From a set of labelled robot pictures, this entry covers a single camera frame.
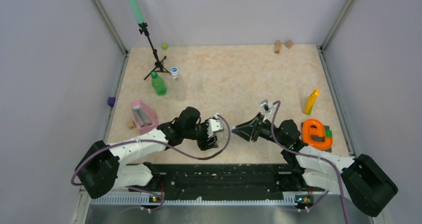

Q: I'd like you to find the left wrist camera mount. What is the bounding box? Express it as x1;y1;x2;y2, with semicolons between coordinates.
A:
206;113;224;138

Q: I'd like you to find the small green lego brick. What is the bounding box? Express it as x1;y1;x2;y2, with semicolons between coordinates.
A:
325;129;332;138

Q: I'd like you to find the wooden block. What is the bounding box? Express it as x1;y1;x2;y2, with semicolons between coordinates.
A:
284;40;294;49
274;40;282;54

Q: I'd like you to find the black tripod green pole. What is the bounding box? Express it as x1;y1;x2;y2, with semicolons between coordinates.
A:
128;0;170;80

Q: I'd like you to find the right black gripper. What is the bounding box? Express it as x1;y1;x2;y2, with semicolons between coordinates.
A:
232;112;288;147

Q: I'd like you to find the yellow green block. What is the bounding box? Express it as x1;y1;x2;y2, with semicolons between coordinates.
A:
303;89;319;115

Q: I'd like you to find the green plastic bottle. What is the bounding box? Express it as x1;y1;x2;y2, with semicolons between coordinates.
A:
151;71;167;96

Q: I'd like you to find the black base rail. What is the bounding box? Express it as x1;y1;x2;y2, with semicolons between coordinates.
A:
134;163;321;204

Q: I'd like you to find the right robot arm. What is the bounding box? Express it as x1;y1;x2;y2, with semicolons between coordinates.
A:
231;113;398;217

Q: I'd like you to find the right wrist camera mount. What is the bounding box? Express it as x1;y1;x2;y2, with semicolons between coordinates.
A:
260;100;275;120

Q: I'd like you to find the wooden block left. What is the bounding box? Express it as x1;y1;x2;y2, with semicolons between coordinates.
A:
274;40;282;54

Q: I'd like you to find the purple small object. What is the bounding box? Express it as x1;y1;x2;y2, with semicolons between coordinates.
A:
107;97;116;108

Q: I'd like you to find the small wooden cube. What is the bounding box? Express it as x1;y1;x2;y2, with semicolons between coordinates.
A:
126;120;136;129

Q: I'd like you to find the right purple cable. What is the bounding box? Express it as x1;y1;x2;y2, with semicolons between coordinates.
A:
270;100;352;224

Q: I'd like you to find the clear plastic bottle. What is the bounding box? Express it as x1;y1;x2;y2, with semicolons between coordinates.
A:
216;118;230;146

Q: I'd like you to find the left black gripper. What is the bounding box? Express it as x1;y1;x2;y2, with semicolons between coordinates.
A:
184;118;218;150

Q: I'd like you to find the wooden block right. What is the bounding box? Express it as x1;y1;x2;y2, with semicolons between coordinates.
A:
284;40;294;49

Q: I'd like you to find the pink toy toaster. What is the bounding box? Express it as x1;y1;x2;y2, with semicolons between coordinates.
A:
130;100;159;135

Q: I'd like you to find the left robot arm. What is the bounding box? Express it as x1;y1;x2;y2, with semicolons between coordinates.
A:
71;107;224;199

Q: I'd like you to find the orange tape dispenser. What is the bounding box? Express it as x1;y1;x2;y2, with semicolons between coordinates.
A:
302;118;333;151

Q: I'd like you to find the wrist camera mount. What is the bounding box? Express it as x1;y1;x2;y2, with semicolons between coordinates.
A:
206;113;224;138
260;100;275;120

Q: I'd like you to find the clear bottle blue-white cap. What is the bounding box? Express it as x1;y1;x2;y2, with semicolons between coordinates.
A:
170;67;187;101

